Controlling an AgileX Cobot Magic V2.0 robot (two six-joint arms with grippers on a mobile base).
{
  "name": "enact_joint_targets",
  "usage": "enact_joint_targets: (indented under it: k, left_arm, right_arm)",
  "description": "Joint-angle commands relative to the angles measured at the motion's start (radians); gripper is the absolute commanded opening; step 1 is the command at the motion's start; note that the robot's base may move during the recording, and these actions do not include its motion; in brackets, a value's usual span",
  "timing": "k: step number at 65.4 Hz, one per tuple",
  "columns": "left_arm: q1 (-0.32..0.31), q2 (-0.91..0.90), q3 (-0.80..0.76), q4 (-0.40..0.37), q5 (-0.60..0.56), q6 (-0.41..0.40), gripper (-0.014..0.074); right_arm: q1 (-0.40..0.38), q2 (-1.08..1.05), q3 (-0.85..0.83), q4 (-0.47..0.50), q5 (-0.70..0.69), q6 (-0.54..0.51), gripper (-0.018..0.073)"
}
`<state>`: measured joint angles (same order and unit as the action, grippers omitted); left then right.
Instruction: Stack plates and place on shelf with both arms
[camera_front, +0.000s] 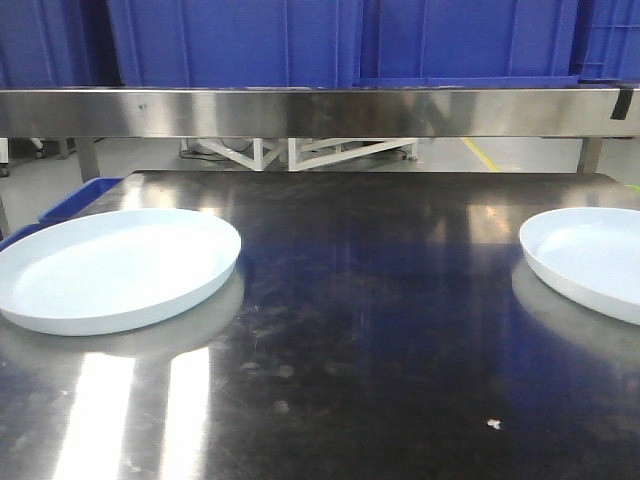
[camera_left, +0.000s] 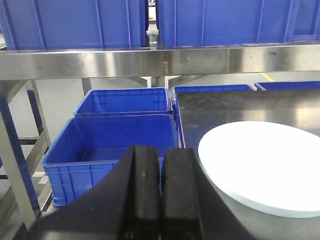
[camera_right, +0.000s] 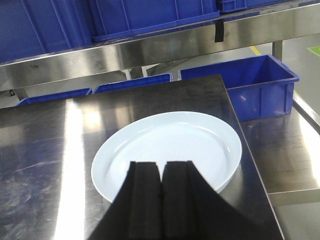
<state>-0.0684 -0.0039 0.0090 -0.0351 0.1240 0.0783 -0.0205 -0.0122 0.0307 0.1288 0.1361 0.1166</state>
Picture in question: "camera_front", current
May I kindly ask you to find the white round plate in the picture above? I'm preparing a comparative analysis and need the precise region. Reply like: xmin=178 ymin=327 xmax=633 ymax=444
xmin=1 ymin=208 xmax=242 ymax=336
xmin=519 ymin=207 xmax=639 ymax=325

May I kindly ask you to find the right blue crate on shelf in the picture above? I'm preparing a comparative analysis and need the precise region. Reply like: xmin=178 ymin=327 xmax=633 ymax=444
xmin=358 ymin=0 xmax=578 ymax=88

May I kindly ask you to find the blue crate on shelf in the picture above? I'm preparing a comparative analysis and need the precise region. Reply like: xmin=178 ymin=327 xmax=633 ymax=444
xmin=107 ymin=1 xmax=363 ymax=89
xmin=358 ymin=0 xmax=578 ymax=88

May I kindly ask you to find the middle blue crate on shelf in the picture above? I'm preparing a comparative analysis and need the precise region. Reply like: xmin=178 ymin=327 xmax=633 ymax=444
xmin=107 ymin=1 xmax=363 ymax=89

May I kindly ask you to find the rear blue side bin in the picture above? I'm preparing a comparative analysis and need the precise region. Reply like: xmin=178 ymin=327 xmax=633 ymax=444
xmin=38 ymin=177 xmax=122 ymax=225

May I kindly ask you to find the blue side bin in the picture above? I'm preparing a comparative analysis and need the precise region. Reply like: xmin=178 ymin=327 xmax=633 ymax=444
xmin=38 ymin=177 xmax=122 ymax=225
xmin=0 ymin=224 xmax=45 ymax=251

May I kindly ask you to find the front blue side bin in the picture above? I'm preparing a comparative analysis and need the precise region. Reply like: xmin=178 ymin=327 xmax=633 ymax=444
xmin=0 ymin=224 xmax=45 ymax=251

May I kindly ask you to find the black tape strip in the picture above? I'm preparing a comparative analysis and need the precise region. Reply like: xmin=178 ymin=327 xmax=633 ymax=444
xmin=610 ymin=85 xmax=635 ymax=121

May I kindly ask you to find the far left blue crate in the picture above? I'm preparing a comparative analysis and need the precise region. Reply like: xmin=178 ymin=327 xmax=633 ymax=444
xmin=1 ymin=0 xmax=120 ymax=89

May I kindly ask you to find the far right blue crate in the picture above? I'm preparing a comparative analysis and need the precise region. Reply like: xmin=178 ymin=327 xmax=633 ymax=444
xmin=571 ymin=0 xmax=639 ymax=83

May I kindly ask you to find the white metal frame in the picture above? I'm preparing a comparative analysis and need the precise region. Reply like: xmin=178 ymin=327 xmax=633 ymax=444
xmin=179 ymin=137 xmax=419 ymax=171

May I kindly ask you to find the stainless steel shelf rail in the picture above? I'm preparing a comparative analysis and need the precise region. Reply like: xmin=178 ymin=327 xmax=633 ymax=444
xmin=1 ymin=85 xmax=639 ymax=138

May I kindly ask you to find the left steel shelf post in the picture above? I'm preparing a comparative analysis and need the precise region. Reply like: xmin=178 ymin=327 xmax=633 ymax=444
xmin=75 ymin=137 xmax=101 ymax=182

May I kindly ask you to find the steel shelf post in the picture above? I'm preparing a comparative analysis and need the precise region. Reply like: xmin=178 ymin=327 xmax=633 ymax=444
xmin=75 ymin=137 xmax=101 ymax=182
xmin=576 ymin=137 xmax=604 ymax=174

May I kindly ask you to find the right steel shelf post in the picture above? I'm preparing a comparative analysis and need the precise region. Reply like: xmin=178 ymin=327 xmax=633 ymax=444
xmin=576 ymin=137 xmax=604 ymax=174

